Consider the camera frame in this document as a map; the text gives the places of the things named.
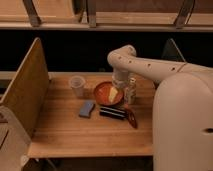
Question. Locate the blue sponge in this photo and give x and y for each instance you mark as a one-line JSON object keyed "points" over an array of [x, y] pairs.
{"points": [[86, 108]]}

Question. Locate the left metal bracket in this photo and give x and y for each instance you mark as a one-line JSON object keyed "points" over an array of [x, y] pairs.
{"points": [[34, 19]]}

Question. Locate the wooden shelf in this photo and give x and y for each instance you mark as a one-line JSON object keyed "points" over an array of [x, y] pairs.
{"points": [[111, 15]]}

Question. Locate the right dark side panel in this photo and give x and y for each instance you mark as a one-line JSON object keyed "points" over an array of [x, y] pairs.
{"points": [[172, 52]]}

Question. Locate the clear plastic cup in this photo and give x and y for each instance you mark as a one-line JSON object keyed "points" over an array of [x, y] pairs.
{"points": [[77, 84]]}

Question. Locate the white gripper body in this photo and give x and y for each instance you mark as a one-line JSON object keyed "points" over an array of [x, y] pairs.
{"points": [[120, 78]]}

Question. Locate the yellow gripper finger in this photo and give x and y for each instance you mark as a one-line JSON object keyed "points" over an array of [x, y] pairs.
{"points": [[112, 94]]}

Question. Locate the red ceramic bowl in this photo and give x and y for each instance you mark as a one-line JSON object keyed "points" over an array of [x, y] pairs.
{"points": [[101, 93]]}

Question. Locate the middle metal bracket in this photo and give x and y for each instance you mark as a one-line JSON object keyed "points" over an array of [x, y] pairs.
{"points": [[91, 12]]}

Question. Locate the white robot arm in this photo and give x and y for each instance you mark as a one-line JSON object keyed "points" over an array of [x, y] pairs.
{"points": [[182, 121]]}

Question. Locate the left wooden side panel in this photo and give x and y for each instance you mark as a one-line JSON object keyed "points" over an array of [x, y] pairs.
{"points": [[23, 98]]}

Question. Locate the right metal bracket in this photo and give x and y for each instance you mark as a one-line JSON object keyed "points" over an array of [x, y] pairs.
{"points": [[184, 14]]}

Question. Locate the metal bracket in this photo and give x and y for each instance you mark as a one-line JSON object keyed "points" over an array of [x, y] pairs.
{"points": [[91, 12], [34, 19], [184, 14]]}

